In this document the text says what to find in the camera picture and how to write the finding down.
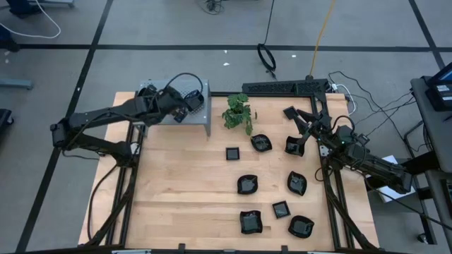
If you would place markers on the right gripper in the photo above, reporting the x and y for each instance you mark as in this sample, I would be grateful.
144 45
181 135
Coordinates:
322 127

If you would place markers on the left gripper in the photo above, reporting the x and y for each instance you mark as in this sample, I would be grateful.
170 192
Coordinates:
166 104

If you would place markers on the black oval wavy plate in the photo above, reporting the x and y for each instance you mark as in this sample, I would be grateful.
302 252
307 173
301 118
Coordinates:
261 143

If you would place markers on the black wavy square plate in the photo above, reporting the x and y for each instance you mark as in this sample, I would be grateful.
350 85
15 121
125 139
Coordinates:
247 184
251 222
297 183

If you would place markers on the small black square plate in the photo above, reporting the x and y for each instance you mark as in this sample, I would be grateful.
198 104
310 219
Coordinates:
281 209
232 154

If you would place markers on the black round wavy plate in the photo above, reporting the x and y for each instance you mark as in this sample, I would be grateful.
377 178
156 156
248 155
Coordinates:
301 226

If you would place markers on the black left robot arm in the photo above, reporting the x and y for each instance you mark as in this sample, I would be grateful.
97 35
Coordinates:
106 116

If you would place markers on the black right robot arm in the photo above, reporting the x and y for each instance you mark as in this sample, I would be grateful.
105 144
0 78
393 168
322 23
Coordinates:
381 167

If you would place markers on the grey perforated metal shelf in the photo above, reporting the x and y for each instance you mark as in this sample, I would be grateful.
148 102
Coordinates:
197 120

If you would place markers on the green potted plant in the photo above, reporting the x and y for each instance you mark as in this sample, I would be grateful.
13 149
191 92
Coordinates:
237 113

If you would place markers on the white paper sheet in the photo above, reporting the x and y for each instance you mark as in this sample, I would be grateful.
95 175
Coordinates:
395 195

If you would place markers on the grey desk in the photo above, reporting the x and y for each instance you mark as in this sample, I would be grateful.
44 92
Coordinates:
434 134

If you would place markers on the black caster wheel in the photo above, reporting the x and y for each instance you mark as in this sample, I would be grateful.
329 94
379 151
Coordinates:
423 238

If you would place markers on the grey desk foot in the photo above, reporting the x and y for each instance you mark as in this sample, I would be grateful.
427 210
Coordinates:
16 84

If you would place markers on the dark chair base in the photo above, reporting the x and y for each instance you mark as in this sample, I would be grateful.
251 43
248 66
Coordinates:
21 7

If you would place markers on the silver frame bracket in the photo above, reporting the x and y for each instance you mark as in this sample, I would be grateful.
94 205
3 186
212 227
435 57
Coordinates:
324 151
135 148

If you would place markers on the black perforated bracket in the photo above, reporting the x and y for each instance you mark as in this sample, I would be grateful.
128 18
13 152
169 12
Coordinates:
275 87

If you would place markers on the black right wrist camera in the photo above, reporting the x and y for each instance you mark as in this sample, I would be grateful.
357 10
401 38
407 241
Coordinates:
345 135

